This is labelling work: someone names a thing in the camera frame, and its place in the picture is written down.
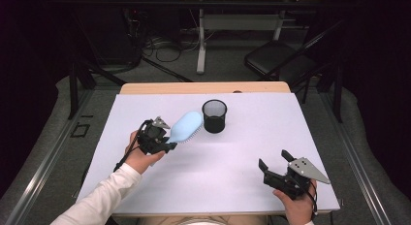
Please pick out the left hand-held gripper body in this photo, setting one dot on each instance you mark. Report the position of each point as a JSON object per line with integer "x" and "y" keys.
{"x": 150, "y": 136}

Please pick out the person's right hand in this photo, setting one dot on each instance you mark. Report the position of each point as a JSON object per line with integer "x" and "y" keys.
{"x": 300, "y": 208}

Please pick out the black floor socket frame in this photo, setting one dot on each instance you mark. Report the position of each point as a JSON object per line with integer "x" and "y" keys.
{"x": 72, "y": 134}

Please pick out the black folding chair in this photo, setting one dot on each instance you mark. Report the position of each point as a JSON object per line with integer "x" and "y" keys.
{"x": 274, "y": 57}

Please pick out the black metal stand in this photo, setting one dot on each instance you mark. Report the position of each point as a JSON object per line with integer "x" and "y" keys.
{"x": 73, "y": 89}

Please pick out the metal floor rail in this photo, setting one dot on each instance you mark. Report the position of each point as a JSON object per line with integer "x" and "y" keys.
{"x": 355, "y": 160}
{"x": 48, "y": 160}

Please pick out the black mesh cup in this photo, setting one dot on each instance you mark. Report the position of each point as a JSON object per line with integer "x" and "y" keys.
{"x": 214, "y": 123}

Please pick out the white-framed desk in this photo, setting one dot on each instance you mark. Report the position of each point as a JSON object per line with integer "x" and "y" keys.
{"x": 242, "y": 22}

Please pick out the person's left hand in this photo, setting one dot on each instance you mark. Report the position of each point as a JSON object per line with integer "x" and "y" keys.
{"x": 140, "y": 160}

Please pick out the light blue hairbrush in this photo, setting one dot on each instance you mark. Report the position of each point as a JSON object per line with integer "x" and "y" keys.
{"x": 187, "y": 124}

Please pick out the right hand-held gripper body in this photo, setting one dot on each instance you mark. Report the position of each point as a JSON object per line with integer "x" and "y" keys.
{"x": 305, "y": 170}

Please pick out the white table board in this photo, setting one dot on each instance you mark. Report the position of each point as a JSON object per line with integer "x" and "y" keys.
{"x": 210, "y": 179}

